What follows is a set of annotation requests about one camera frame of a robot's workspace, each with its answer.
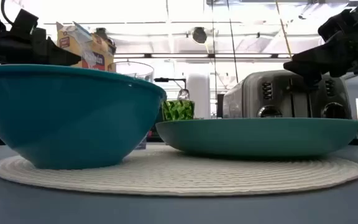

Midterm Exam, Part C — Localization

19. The blue deep bowl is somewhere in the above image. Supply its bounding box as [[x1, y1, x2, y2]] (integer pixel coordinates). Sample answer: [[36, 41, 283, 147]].
[[0, 64, 167, 170]]

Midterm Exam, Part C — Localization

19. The black round ceiling camera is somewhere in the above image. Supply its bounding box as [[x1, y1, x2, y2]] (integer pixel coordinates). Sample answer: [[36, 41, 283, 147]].
[[192, 27, 208, 44]]

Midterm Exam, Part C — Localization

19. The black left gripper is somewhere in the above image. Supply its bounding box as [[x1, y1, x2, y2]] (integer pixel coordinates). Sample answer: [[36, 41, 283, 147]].
[[0, 28, 82, 67]]

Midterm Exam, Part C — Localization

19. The black horizontal bar stand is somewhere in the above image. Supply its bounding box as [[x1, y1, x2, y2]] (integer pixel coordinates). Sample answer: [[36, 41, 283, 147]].
[[154, 77, 188, 91]]

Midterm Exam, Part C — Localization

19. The stainless steel four-slot toaster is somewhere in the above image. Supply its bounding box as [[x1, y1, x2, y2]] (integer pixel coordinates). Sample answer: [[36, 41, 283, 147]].
[[222, 69, 353, 119]]

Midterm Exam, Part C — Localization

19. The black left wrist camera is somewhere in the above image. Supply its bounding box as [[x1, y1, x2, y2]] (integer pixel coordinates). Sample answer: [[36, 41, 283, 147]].
[[9, 9, 39, 40]]

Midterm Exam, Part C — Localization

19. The yellow hanging cable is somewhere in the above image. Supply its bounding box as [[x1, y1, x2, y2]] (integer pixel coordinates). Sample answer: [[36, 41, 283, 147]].
[[274, 0, 293, 59]]

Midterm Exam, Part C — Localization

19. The yellow raisin bran cereal box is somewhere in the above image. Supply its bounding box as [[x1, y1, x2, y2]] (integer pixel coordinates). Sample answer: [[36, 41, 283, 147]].
[[56, 21, 117, 73]]

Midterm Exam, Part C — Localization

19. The green faceted cup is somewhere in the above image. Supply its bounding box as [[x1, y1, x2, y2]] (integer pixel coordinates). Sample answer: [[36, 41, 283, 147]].
[[162, 99, 195, 121]]

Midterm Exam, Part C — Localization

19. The black hanging cable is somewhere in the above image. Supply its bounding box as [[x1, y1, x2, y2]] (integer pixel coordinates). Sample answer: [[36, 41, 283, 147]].
[[226, 0, 239, 83]]

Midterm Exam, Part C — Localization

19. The teal shallow plate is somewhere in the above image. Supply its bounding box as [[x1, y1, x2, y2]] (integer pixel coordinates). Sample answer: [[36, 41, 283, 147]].
[[155, 117, 358, 157]]

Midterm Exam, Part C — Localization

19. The clear glass measuring cup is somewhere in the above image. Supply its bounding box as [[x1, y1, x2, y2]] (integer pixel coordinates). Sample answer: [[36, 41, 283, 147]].
[[108, 60, 155, 151]]

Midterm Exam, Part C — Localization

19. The white woven round placemat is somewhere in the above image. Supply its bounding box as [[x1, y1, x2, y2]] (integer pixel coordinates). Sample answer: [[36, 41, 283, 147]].
[[0, 144, 358, 197]]

